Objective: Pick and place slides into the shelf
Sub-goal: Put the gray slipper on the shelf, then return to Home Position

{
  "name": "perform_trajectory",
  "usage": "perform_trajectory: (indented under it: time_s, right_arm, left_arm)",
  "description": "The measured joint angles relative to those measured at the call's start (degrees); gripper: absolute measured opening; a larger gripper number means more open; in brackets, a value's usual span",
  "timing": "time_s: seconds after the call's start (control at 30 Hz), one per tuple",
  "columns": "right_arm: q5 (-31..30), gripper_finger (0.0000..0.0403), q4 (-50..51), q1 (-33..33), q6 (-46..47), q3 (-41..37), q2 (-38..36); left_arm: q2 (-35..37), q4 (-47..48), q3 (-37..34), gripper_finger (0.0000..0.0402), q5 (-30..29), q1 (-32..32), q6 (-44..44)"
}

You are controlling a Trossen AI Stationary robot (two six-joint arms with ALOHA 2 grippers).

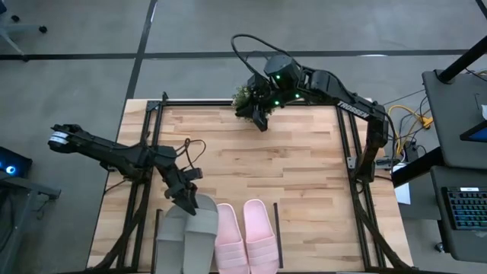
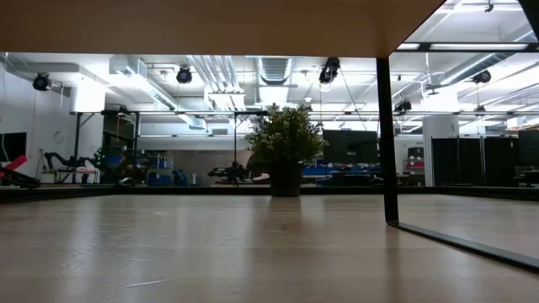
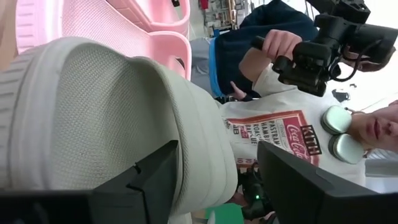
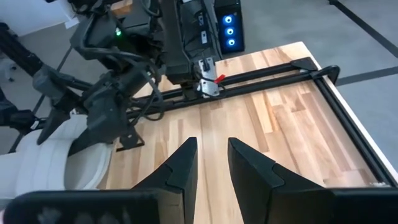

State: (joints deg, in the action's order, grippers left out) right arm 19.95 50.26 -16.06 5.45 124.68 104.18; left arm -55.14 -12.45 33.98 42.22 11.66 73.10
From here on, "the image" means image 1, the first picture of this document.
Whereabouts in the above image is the grey metal desk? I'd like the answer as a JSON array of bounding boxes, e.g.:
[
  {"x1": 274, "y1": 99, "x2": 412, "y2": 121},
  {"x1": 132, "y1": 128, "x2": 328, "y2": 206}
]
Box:
[{"x1": 0, "y1": 174, "x2": 62, "y2": 274}]

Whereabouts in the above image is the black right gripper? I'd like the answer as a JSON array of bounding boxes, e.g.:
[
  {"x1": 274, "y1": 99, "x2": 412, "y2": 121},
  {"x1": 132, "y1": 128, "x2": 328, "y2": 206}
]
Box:
[{"x1": 235, "y1": 89, "x2": 279, "y2": 132}]

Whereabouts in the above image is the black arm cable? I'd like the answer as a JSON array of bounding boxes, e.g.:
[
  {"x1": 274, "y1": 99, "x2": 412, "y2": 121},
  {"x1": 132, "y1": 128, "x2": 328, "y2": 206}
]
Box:
[
  {"x1": 230, "y1": 33, "x2": 294, "y2": 79},
  {"x1": 175, "y1": 138, "x2": 207, "y2": 171}
]

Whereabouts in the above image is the white paper sheet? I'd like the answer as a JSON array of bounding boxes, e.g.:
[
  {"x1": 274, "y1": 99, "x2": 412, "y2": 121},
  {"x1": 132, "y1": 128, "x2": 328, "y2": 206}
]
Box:
[{"x1": 391, "y1": 162, "x2": 412, "y2": 206}]

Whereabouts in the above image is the pink slide sandal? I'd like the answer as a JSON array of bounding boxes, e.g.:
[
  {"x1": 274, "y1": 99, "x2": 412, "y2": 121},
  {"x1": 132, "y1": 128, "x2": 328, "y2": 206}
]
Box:
[
  {"x1": 214, "y1": 202, "x2": 251, "y2": 274},
  {"x1": 242, "y1": 198, "x2": 281, "y2": 274}
]

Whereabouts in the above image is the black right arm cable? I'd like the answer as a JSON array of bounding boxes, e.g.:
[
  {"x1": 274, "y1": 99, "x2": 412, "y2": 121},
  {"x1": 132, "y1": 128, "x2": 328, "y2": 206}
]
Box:
[{"x1": 230, "y1": 33, "x2": 294, "y2": 79}]

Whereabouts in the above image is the black pole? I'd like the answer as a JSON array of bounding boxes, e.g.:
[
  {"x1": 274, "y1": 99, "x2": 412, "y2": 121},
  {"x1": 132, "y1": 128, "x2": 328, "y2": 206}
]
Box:
[{"x1": 436, "y1": 34, "x2": 487, "y2": 84}]

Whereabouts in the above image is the tablet with blue screen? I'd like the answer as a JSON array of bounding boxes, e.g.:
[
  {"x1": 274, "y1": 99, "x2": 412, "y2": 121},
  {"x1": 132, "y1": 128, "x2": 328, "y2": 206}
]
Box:
[{"x1": 459, "y1": 120, "x2": 487, "y2": 143}]

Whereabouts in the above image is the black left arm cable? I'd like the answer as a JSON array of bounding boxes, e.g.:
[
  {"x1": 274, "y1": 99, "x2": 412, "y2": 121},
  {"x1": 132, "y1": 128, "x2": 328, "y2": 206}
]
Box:
[{"x1": 175, "y1": 138, "x2": 207, "y2": 171}]

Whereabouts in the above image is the grey slide sandal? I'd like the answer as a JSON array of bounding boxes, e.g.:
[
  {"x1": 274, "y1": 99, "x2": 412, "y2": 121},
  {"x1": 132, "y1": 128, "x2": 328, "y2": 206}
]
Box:
[
  {"x1": 154, "y1": 205, "x2": 189, "y2": 274},
  {"x1": 182, "y1": 193, "x2": 221, "y2": 274}
]

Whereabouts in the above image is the black computer with blue light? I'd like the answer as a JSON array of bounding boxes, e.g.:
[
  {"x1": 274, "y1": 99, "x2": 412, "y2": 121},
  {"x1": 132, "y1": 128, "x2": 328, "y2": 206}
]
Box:
[{"x1": 0, "y1": 146, "x2": 33, "y2": 179}]

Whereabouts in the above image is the yellow cable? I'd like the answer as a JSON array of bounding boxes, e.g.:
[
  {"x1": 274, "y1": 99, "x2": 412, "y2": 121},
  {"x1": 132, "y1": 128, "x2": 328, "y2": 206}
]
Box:
[{"x1": 387, "y1": 104, "x2": 434, "y2": 153}]

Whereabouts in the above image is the black metal table frame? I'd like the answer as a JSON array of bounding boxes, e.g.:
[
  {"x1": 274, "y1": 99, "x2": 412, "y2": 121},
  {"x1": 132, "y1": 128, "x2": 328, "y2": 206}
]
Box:
[{"x1": 89, "y1": 91, "x2": 415, "y2": 274}]

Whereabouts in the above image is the green potted plant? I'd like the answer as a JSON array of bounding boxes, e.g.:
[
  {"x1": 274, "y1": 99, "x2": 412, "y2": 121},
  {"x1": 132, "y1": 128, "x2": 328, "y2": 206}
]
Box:
[{"x1": 231, "y1": 85, "x2": 275, "y2": 123}]

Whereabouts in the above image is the black backlit keyboard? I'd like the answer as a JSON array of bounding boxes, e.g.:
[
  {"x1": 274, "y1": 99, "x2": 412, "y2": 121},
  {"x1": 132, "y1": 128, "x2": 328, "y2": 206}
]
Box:
[{"x1": 445, "y1": 186, "x2": 487, "y2": 231}]

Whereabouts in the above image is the grey office chair base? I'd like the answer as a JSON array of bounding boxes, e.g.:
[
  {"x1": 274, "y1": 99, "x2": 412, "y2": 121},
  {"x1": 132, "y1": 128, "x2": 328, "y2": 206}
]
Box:
[{"x1": 0, "y1": 0, "x2": 49, "y2": 62}]

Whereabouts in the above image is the dark grey keyboard desk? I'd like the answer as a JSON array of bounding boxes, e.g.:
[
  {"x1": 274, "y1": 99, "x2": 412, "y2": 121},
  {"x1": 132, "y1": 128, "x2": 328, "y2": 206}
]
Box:
[{"x1": 428, "y1": 165, "x2": 487, "y2": 264}]

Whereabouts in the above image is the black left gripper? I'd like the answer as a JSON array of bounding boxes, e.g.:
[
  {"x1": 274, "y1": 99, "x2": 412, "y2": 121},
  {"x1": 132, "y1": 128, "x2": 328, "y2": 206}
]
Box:
[{"x1": 163, "y1": 169, "x2": 199, "y2": 216}]

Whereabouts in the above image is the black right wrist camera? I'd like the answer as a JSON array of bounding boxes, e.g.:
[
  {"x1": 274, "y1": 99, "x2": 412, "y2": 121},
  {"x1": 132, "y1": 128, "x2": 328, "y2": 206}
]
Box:
[{"x1": 246, "y1": 73, "x2": 267, "y2": 91}]

